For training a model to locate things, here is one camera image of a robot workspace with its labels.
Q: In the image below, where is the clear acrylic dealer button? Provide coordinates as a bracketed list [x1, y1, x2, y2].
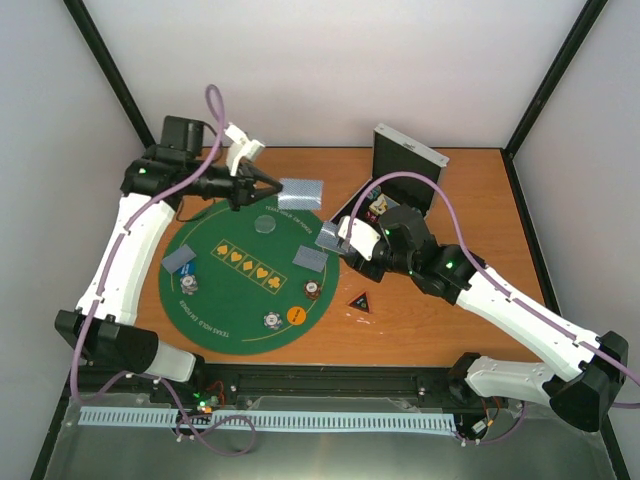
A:
[254, 215, 276, 234]

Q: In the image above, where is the blue card deck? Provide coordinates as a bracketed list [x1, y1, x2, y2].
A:
[277, 178, 324, 211]

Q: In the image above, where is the black triangular button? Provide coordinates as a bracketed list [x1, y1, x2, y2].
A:
[348, 291, 372, 314]

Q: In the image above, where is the dealt blue card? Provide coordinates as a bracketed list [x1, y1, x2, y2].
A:
[292, 245, 329, 273]
[161, 245, 196, 274]

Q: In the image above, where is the small blue blind button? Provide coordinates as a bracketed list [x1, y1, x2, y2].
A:
[177, 262, 195, 277]

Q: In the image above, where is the orange big blind button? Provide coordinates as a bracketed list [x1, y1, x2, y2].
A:
[286, 306, 307, 326]

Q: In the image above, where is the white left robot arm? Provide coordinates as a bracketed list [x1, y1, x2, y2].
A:
[54, 116, 282, 403]

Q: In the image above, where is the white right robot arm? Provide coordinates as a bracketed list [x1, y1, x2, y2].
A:
[338, 205, 629, 432]

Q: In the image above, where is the row of red dice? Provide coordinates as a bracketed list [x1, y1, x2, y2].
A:
[365, 211, 379, 223]

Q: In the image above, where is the boxed playing card deck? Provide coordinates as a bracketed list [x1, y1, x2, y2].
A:
[369, 194, 398, 216]

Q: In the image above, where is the round green poker mat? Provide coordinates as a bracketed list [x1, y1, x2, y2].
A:
[158, 198, 340, 355]

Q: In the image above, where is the aluminium poker case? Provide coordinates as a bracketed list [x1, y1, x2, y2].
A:
[330, 123, 449, 226]

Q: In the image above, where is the metal front plate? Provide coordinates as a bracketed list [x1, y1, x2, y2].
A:
[34, 405, 629, 479]

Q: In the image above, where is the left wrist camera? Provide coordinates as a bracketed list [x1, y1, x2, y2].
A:
[225, 123, 265, 177]

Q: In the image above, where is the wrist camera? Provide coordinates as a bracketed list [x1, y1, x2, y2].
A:
[225, 123, 265, 177]
[337, 216, 381, 261]

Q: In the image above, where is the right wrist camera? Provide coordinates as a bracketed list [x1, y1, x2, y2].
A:
[337, 216, 381, 261]

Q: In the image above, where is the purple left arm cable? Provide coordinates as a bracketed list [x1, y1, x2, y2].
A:
[67, 83, 259, 456]

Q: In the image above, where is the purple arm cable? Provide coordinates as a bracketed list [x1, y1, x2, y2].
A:
[67, 83, 259, 456]
[348, 172, 640, 447]

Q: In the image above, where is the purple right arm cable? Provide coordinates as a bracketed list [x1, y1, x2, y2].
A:
[348, 172, 640, 447]

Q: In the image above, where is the light blue cable duct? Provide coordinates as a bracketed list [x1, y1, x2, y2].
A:
[78, 406, 456, 436]

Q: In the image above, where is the black aluminium frame rail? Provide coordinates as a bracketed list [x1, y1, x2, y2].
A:
[64, 363, 599, 401]

